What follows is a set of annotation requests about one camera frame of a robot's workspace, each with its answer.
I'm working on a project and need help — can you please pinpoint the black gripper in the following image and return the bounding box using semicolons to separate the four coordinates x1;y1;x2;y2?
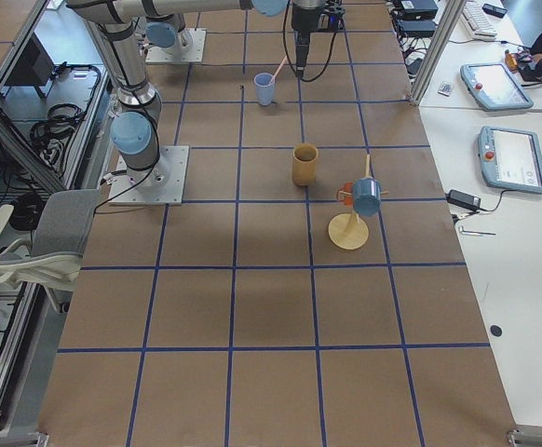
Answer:
291;7;320;76

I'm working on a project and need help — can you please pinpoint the white keyboard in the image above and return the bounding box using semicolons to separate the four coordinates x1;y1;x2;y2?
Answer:
460;1;497;41

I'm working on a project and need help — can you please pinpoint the teach pendant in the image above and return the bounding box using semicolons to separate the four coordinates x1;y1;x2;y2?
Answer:
477;126;542;195
460;63;534;112

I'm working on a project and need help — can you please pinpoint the upper teach pendant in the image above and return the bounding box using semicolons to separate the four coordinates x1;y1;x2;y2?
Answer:
460;63;534;112

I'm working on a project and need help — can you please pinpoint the light blue plastic cup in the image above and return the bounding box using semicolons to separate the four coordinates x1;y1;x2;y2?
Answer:
253;73;275;106

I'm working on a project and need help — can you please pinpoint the pink chopstick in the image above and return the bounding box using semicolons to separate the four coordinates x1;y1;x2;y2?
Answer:
269;55;288;85

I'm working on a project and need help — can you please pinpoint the aluminium frame post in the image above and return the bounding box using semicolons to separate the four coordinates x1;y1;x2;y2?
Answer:
410;0;466;106

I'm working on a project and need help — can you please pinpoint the bamboo cylindrical holder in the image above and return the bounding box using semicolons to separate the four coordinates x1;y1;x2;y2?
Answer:
291;142;318;186

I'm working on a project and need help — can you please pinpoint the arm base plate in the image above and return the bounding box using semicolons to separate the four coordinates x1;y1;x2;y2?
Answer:
146;26;207;65
108;145;190;206

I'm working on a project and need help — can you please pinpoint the black power adapter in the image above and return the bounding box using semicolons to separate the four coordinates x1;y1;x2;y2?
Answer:
446;189;481;211

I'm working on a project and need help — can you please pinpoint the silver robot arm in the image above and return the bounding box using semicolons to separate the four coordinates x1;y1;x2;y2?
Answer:
66;1;341;109

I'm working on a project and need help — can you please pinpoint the lower teach pendant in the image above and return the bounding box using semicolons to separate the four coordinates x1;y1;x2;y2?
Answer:
477;126;542;195

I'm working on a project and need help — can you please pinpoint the blue mug on stand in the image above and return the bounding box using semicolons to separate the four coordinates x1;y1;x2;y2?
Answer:
352;177;381;217

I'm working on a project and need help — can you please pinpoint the grey office chair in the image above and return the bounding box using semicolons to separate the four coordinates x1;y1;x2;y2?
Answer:
0;189;101;312

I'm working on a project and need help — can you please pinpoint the orange mug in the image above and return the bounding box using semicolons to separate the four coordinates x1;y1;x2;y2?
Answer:
336;182;354;207

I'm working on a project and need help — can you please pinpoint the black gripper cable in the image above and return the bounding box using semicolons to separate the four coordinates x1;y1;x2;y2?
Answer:
281;13;340;84

